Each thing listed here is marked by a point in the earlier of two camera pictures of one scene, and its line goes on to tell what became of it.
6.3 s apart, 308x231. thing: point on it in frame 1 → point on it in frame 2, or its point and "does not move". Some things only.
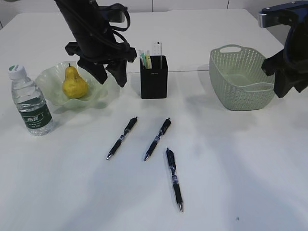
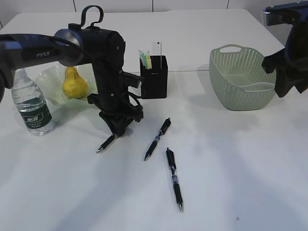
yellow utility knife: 148,59 does not move
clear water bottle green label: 31,102 does not move
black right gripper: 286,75 does not move
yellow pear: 74,86 does not move
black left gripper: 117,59 → 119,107
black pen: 130,125 → 106,143
